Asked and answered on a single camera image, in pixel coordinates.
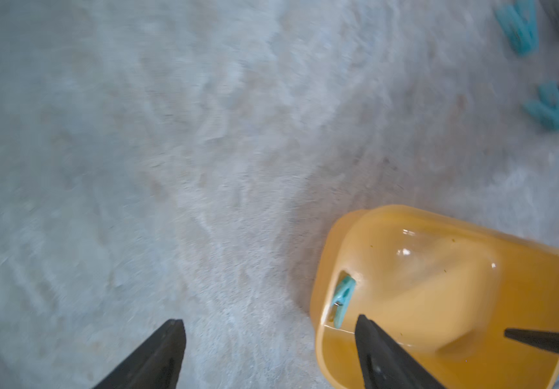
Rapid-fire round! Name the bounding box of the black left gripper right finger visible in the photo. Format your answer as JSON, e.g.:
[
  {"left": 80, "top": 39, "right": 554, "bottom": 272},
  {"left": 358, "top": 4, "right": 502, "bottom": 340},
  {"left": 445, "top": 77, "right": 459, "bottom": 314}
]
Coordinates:
[{"left": 355, "top": 314, "right": 445, "bottom": 389}]

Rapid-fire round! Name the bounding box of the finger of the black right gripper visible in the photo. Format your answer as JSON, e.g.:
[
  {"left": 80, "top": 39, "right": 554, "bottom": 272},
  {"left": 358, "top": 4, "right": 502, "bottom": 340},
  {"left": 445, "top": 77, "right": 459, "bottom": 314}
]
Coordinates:
[{"left": 504, "top": 328, "right": 559, "bottom": 354}]

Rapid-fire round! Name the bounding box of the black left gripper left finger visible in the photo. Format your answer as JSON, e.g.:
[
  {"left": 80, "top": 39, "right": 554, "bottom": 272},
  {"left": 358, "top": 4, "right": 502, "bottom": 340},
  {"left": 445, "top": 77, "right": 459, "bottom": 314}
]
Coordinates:
[{"left": 95, "top": 319, "right": 186, "bottom": 389}]

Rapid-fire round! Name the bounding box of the teal clothespin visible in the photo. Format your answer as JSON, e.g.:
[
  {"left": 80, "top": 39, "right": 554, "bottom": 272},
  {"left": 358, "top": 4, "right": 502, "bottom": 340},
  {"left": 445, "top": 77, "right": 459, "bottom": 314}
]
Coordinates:
[
  {"left": 331, "top": 276, "right": 356, "bottom": 329},
  {"left": 522, "top": 82, "right": 559, "bottom": 131},
  {"left": 495, "top": 0, "right": 539, "bottom": 56}
]

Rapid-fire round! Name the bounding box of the yellow plastic storage box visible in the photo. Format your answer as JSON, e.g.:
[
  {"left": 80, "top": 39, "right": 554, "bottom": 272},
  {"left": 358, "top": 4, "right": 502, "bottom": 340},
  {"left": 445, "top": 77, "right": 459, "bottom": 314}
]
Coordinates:
[{"left": 309, "top": 205, "right": 559, "bottom": 388}]

